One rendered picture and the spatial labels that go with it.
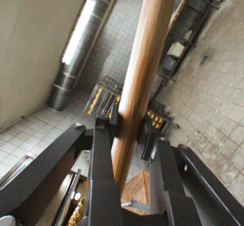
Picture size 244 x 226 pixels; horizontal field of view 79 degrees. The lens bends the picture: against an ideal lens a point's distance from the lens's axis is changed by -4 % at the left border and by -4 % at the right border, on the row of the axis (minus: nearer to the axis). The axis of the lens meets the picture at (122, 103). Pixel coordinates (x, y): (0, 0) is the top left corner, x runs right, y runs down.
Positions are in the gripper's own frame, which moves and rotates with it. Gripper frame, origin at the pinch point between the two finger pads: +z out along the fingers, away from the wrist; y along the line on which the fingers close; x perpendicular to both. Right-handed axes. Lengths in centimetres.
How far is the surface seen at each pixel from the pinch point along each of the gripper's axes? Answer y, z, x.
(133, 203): 31, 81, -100
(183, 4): 114, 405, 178
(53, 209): -38, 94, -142
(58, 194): -39, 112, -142
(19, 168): -91, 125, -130
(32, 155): -90, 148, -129
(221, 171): 133, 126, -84
